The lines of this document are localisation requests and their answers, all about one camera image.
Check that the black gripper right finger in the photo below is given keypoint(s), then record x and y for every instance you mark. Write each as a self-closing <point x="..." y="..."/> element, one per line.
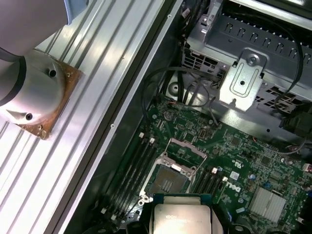
<point x="219" y="224"/>

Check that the round silver coin battery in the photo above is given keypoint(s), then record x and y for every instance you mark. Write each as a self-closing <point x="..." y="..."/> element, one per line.
<point x="169" y="115"/>

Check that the grey metal drive cage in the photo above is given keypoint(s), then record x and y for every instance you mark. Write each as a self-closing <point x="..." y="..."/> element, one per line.
<point x="268" y="36"/>

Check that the black RAM slot white latches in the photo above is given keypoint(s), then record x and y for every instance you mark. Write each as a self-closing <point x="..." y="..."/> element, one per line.
<point x="206" y="187"/>
<point x="218" y="191"/>
<point x="133" y="178"/>
<point x="120" y="178"/>

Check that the silver embossed metal bracket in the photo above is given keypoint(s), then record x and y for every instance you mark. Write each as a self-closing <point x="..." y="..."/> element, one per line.
<point x="241" y="83"/>

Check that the green motherboard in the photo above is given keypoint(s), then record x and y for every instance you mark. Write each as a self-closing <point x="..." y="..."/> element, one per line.
<point x="243" y="151"/>

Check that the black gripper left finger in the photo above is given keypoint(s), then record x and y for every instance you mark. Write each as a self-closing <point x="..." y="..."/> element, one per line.
<point x="149" y="219"/>

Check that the black power connector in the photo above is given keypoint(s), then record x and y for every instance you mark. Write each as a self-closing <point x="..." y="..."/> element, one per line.
<point x="299" y="122"/>

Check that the small silver finned heatsink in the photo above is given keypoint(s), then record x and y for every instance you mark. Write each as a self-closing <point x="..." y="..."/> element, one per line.
<point x="267" y="203"/>

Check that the silver CPU with green rim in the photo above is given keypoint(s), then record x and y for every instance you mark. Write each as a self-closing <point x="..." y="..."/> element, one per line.
<point x="182" y="217"/>

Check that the black open PC case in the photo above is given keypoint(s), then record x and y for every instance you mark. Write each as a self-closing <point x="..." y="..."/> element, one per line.
<point x="140" y="75"/>

